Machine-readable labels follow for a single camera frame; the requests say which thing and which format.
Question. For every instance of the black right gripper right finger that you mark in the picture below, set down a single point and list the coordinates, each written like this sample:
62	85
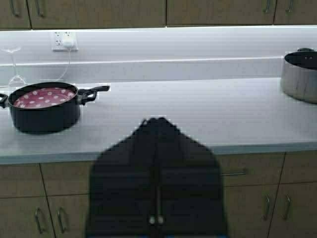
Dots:
191	187

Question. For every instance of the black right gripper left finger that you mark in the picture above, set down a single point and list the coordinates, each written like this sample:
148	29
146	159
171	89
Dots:
120	201

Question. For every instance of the black cooking pot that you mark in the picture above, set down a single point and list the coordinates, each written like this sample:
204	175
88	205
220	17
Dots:
46	120

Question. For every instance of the cabinet door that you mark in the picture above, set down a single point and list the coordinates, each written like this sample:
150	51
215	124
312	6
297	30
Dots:
249	210
69	215
295	212
25	217
96	14
220	12

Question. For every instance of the stainless steel stock pot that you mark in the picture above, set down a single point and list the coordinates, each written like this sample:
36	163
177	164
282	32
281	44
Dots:
299	75

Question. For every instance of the left wooden drawer front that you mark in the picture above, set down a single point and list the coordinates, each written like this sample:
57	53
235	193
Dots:
66	178

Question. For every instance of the wooden drawer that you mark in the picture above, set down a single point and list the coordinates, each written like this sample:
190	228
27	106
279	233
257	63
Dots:
66	178
251	169

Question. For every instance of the right wooden drawer front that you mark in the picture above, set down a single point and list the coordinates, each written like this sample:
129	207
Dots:
251	169

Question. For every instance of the red polka dot plate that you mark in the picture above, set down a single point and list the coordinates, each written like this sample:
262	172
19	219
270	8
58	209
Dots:
43	98

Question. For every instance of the upside-down clear wine glass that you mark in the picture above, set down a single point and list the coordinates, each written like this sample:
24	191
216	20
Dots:
17	80

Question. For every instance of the white power adapter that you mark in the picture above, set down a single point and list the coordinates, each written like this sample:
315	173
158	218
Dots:
68	44

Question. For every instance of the white wall outlet plate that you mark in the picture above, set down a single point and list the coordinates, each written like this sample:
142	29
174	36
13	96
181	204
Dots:
58	36

